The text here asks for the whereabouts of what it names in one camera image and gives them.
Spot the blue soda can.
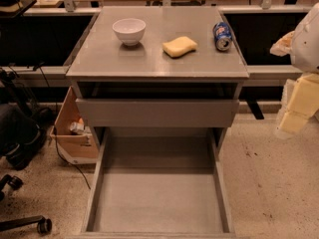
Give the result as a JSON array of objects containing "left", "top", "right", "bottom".
[{"left": 212, "top": 22, "right": 232, "bottom": 52}]

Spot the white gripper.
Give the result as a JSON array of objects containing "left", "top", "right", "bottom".
[{"left": 275, "top": 74, "right": 319, "bottom": 139}]

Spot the black bag on floor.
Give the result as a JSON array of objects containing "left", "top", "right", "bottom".
[{"left": 0, "top": 67, "right": 56, "bottom": 171}]

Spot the grey drawer cabinet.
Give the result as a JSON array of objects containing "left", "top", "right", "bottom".
[{"left": 67, "top": 6, "right": 248, "bottom": 149}]

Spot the open grey middle drawer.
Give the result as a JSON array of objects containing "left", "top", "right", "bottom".
[{"left": 66, "top": 129, "right": 250, "bottom": 239}]

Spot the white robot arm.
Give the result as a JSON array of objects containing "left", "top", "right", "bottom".
[{"left": 270, "top": 3, "right": 319, "bottom": 139}]

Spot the black cable on floor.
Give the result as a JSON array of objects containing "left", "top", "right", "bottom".
[{"left": 52, "top": 125, "right": 92, "bottom": 191}]

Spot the yellow sponge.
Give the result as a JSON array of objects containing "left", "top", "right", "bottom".
[{"left": 162, "top": 36, "right": 197, "bottom": 58}]

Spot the closed grey upper drawer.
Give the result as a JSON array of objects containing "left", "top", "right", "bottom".
[{"left": 76, "top": 99, "right": 239, "bottom": 127}]

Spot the wooden box with items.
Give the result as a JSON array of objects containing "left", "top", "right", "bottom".
[{"left": 50, "top": 88, "right": 99, "bottom": 164}]

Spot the black office chair base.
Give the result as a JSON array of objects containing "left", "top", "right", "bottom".
[{"left": 0, "top": 173, "right": 54, "bottom": 235}]

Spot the white ceramic bowl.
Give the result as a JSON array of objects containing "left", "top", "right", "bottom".
[{"left": 113, "top": 18, "right": 146, "bottom": 46}]

